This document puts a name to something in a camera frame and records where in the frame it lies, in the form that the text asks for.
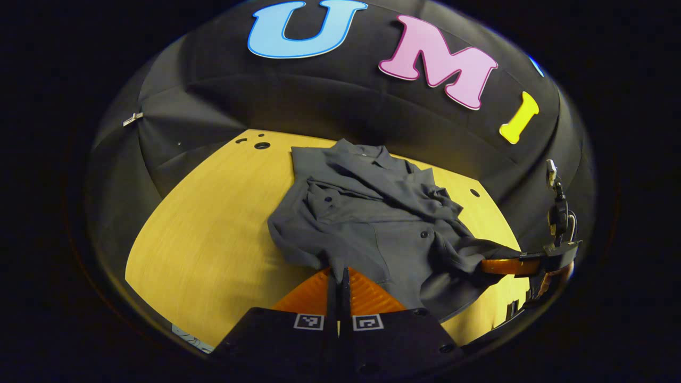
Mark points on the grey collared shirt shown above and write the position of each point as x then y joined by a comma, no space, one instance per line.
372,223

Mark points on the black table edge clamp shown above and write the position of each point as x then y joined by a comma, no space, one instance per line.
513,308

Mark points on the black backdrop cloth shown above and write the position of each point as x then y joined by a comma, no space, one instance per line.
319,101

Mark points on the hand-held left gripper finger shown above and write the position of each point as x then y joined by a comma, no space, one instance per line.
332,303
345,300

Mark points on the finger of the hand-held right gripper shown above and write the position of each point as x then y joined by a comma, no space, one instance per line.
511,266

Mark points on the silver metal clip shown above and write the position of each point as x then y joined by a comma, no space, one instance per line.
133,118

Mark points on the white printed sheet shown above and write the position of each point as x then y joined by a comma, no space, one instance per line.
191,338

